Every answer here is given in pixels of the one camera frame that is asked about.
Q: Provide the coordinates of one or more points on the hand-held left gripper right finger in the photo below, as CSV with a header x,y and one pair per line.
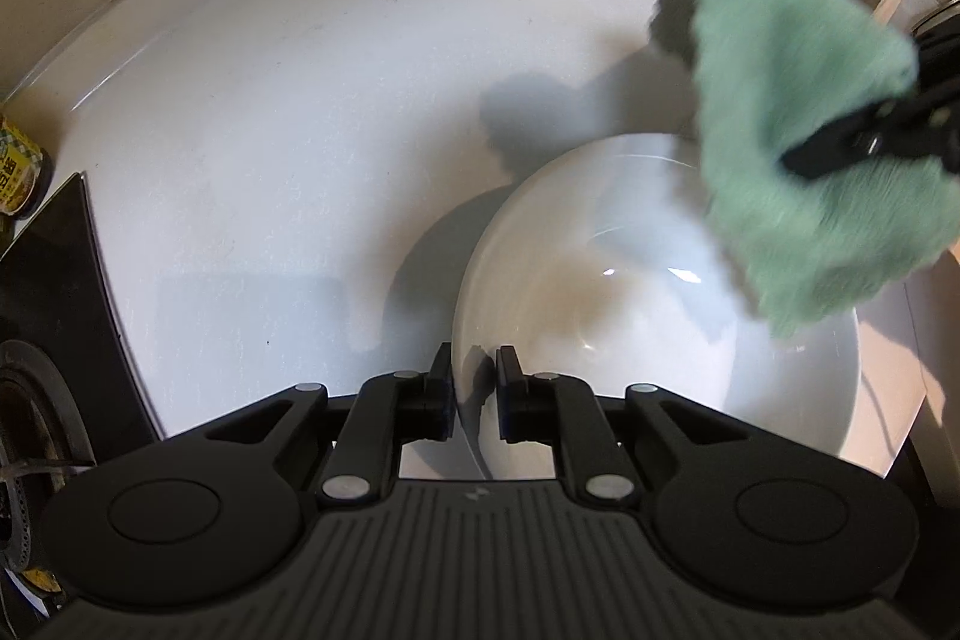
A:
x,y
506,389

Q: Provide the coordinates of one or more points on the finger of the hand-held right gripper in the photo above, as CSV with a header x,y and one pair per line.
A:
x,y
847,141
941,59

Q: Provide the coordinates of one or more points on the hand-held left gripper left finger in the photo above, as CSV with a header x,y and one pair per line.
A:
x,y
444,389

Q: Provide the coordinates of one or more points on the green microfibre cloth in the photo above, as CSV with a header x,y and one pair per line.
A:
x,y
780,55

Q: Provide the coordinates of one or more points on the white ceramic bowl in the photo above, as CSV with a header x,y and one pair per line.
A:
x,y
600,325

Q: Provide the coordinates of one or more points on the black glass gas stove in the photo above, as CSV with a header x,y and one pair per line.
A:
x,y
67,280

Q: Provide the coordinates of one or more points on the glass jar with yellow label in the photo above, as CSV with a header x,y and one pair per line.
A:
x,y
19,168

